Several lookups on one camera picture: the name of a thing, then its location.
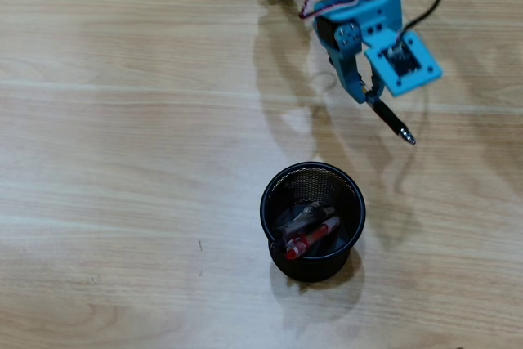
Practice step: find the blue mounted wrist camera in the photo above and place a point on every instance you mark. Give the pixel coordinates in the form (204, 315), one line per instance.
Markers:
(425, 67)

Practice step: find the grey grip ballpoint pen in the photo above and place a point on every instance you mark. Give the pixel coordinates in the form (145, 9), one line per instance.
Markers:
(294, 227)

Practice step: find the red transparent pen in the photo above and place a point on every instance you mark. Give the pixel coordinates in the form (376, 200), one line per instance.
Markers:
(314, 234)

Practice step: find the black grip retractable pen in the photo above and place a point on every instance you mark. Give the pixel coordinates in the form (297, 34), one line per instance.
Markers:
(388, 116)

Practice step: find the clear capped black pen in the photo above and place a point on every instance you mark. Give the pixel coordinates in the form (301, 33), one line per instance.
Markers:
(328, 212)

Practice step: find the black mesh pen holder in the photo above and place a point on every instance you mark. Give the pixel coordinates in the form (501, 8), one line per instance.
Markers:
(310, 271)

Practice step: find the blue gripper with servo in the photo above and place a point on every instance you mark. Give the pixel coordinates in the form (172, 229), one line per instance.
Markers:
(348, 37)

